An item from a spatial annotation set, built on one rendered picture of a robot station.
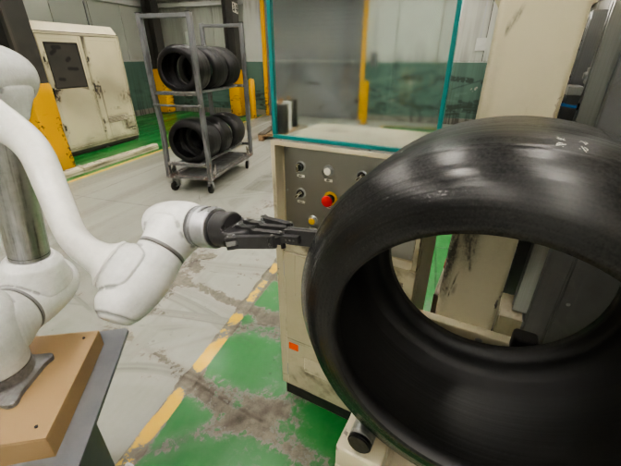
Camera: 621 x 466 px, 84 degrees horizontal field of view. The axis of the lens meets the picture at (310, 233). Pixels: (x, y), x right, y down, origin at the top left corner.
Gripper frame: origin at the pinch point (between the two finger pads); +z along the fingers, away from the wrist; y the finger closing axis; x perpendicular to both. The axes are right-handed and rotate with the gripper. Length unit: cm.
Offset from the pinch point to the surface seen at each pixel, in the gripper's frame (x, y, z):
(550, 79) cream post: -20.6, 26.5, 36.0
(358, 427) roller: 33.0, -8.7, 11.4
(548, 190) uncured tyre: -13.1, -10.9, 34.7
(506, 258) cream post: 13.6, 26.5, 32.5
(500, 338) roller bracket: 33, 25, 33
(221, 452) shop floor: 115, 13, -66
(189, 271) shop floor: 98, 110, -183
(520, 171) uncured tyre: -14.6, -9.6, 32.3
